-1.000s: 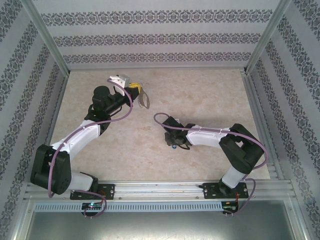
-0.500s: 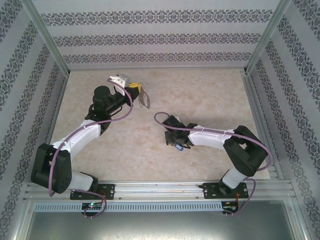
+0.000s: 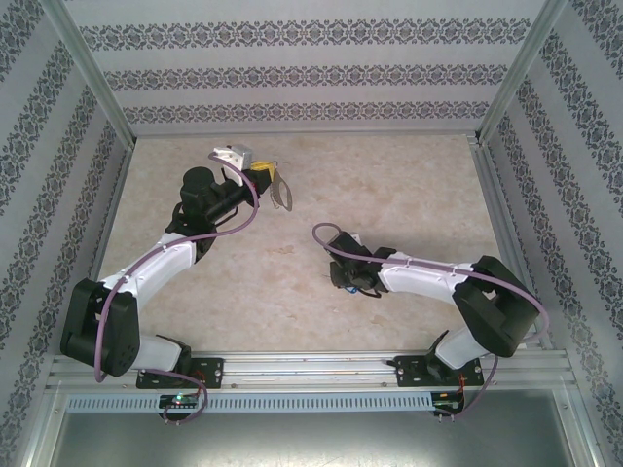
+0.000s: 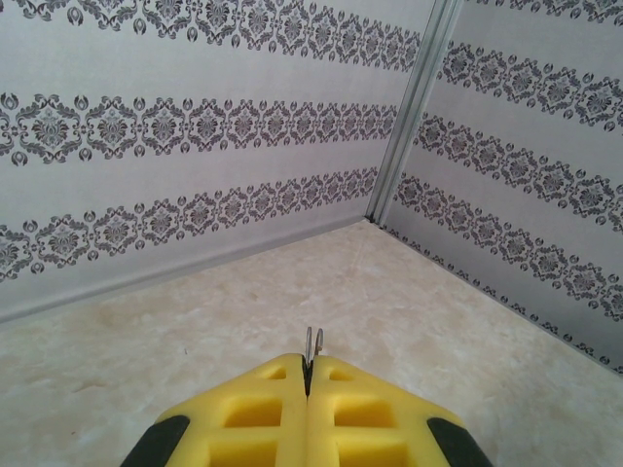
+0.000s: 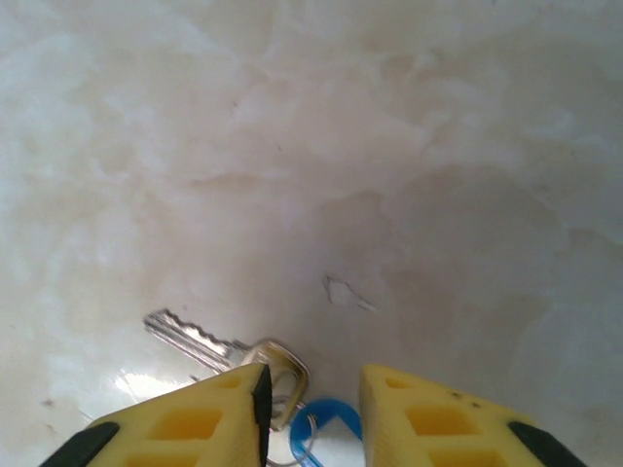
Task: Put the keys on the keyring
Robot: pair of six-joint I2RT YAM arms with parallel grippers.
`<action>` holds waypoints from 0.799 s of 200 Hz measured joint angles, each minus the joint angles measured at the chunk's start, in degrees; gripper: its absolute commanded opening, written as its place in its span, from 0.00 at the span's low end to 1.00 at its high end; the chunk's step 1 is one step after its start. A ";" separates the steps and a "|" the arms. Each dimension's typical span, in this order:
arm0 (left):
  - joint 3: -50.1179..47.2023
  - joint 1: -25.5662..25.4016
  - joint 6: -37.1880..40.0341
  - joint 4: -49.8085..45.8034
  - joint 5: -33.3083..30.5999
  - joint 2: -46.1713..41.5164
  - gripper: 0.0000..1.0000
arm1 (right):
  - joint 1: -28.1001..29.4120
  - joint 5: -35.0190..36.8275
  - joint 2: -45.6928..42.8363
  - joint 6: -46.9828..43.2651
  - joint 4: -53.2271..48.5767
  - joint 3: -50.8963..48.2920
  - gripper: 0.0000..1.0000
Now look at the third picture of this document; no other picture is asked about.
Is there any silver keyring with fob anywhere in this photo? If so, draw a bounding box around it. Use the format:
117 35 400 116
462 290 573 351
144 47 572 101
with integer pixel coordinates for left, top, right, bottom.
266 164 296 213

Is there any right circuit board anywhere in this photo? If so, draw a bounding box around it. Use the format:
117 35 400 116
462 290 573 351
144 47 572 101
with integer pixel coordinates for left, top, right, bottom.
432 391 466 414

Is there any circuit board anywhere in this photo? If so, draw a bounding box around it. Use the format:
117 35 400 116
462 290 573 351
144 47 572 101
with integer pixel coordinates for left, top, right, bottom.
432 391 466 414
159 392 202 409

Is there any grey metal sheet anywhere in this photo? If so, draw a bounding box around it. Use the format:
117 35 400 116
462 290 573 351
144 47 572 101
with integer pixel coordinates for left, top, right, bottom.
51 411 593 467

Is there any left circuit board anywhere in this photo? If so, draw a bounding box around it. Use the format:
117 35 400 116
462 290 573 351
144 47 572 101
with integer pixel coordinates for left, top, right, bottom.
159 392 202 409

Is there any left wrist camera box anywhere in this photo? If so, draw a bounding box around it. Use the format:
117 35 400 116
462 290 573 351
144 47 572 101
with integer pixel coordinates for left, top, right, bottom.
213 144 255 169

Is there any aluminium side rail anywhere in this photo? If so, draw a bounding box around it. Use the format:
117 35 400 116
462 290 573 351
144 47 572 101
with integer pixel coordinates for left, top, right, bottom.
65 140 135 354
467 134 554 350

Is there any aluminium mounting rail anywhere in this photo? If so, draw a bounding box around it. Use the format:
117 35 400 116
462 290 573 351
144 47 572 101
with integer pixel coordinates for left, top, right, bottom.
46 352 573 391

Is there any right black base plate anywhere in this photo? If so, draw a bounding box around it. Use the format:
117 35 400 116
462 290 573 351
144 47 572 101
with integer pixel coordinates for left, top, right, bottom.
394 357 486 389

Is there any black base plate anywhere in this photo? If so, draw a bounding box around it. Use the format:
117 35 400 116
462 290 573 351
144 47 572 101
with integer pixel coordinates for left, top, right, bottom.
135 357 226 390
394 357 486 389

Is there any slotted grey cable duct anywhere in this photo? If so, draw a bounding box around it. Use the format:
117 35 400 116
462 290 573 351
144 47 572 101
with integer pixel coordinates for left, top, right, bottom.
65 391 434 413

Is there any aluminium corner post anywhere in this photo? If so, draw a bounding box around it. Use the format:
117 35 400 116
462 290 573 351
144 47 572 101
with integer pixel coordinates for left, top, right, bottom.
37 0 138 147
472 0 569 146

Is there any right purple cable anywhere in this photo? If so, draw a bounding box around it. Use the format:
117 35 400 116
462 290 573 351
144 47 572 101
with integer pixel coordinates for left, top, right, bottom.
311 222 551 424

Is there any purple cable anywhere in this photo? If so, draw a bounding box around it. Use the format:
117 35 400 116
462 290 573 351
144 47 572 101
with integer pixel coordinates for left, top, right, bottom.
93 150 262 427
311 222 551 424

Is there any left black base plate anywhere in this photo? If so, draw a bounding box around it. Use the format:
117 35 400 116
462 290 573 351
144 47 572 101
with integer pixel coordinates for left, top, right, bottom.
135 357 226 390

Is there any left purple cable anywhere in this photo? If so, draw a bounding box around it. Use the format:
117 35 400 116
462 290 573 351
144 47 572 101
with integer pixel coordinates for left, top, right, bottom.
93 150 262 427

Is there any aluminium frame beam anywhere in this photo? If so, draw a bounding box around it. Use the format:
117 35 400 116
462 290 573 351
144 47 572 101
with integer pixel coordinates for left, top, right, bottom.
554 383 617 467
14 381 69 467

